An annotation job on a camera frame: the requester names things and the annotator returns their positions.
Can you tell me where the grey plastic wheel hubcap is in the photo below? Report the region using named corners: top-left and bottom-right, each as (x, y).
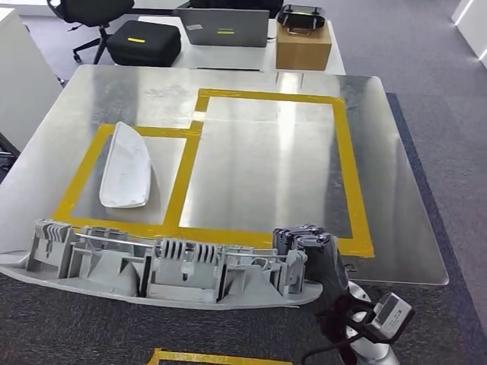
top-left (0, 219), bottom-right (324, 311)

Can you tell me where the white board panel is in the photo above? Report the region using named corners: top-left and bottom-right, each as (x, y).
top-left (0, 7), bottom-right (63, 152)

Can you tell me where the black zip case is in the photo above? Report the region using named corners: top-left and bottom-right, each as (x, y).
top-left (106, 20), bottom-right (182, 68)

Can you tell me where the white plastic part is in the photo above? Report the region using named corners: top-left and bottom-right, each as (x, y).
top-left (99, 121), bottom-right (153, 210)

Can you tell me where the white stepped platform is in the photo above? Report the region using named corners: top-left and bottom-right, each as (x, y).
top-left (452, 0), bottom-right (487, 69)

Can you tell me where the black handheld controller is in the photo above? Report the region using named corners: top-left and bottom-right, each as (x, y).
top-left (277, 4), bottom-right (326, 37)

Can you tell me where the brown cardboard box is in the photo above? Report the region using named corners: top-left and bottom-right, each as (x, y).
top-left (276, 21), bottom-right (332, 71)

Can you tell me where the steel workbench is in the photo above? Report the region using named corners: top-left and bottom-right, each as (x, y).
top-left (0, 64), bottom-right (450, 288)

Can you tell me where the grey laptop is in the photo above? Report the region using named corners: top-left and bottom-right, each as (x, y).
top-left (177, 7), bottom-right (270, 49)

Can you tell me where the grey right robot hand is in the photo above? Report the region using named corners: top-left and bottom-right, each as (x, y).
top-left (273, 224), bottom-right (350, 309)

